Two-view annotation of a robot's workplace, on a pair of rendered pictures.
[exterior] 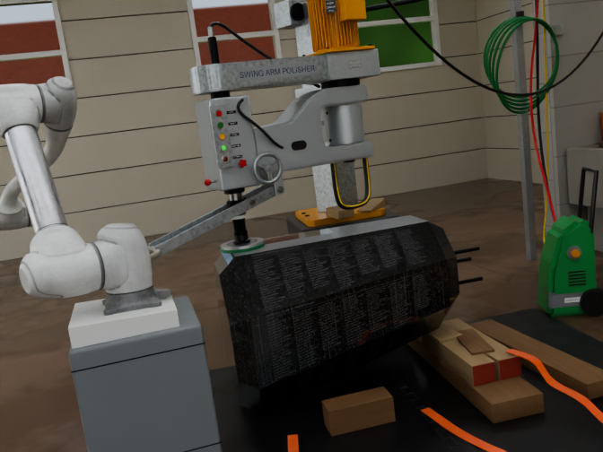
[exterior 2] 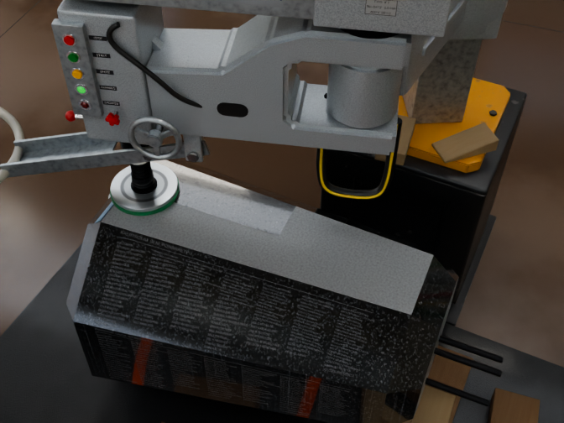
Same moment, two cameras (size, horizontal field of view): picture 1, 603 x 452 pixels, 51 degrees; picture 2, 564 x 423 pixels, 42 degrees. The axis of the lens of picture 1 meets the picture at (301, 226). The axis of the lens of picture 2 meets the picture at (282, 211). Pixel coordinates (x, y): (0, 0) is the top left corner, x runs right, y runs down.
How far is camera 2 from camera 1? 240 cm
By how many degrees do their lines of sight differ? 47
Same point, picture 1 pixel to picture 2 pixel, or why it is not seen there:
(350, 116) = (355, 86)
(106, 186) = not seen: outside the picture
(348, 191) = (446, 97)
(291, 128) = (219, 82)
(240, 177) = (116, 129)
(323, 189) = not seen: hidden behind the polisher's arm
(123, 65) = not seen: outside the picture
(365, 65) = (409, 13)
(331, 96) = (316, 49)
